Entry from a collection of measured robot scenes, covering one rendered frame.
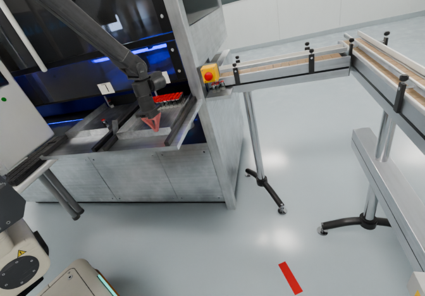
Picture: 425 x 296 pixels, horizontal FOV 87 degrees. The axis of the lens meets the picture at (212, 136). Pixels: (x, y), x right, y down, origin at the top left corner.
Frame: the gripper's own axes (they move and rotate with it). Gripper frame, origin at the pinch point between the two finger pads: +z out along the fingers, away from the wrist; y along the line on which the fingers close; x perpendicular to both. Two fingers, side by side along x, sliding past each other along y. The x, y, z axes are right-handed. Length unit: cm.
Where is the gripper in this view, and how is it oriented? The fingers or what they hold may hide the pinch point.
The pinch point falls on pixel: (155, 129)
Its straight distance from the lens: 92.7
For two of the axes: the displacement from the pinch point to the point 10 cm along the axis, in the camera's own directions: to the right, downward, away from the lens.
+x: -9.5, 0.8, 3.0
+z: 2.1, 8.8, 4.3
